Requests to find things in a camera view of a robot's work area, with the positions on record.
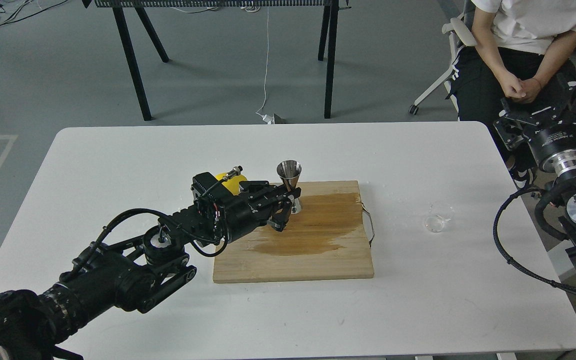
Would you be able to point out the white office chair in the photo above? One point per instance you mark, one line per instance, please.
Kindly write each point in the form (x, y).
(458, 33)

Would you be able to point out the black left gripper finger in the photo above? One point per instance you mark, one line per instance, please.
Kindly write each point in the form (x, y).
(265, 195)
(280, 215)

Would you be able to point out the yellow lemon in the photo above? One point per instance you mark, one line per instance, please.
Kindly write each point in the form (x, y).
(233, 184)

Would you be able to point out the wooden cutting board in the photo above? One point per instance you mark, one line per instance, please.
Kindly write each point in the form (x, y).
(326, 240)

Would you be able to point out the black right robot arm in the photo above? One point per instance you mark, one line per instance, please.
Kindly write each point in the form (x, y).
(555, 213)

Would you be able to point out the black metal frame table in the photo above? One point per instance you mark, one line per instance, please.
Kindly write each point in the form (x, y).
(218, 40)

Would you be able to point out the steel double jigger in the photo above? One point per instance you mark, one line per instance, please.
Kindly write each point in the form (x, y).
(289, 171)

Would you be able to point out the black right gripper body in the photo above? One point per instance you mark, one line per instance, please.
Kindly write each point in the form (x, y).
(552, 148)

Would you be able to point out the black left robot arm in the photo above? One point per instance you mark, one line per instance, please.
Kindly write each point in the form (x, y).
(137, 261)

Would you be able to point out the small clear glass cup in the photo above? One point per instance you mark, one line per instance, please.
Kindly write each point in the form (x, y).
(440, 213)

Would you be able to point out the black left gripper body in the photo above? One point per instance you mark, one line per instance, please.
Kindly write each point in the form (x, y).
(223, 215)

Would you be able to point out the seated person white shirt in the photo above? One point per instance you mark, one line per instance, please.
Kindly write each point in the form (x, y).
(522, 45)

